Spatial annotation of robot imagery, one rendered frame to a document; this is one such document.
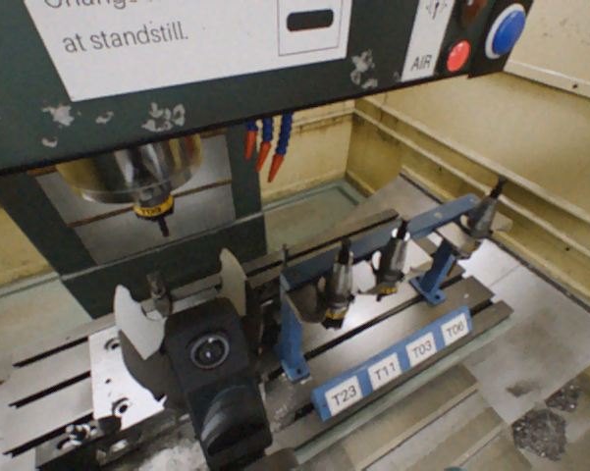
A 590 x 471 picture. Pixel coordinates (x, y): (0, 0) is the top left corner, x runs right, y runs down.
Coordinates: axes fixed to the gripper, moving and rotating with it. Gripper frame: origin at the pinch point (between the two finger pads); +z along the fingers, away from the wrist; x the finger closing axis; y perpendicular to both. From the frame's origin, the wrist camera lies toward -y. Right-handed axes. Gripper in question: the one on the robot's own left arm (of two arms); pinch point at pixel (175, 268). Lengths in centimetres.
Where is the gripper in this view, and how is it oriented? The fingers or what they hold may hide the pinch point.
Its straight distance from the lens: 33.6
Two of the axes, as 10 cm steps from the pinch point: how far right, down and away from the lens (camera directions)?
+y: -0.2, 6.9, 7.3
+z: -4.6, -6.5, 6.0
